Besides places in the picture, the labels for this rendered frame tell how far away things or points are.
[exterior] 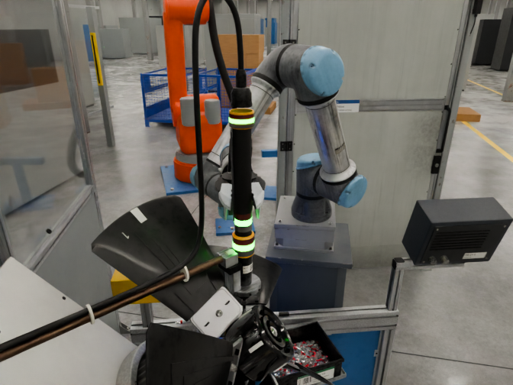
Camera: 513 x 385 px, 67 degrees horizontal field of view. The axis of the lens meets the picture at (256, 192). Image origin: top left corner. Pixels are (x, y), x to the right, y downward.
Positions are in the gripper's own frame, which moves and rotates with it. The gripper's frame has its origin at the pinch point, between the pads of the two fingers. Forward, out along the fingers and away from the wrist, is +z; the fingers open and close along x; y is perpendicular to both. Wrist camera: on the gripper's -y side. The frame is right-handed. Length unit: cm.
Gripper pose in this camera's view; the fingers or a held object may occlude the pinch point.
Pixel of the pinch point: (243, 201)
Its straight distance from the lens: 69.7
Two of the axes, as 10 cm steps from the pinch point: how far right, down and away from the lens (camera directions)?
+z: 1.0, 3.9, -9.2
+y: 0.0, 9.2, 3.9
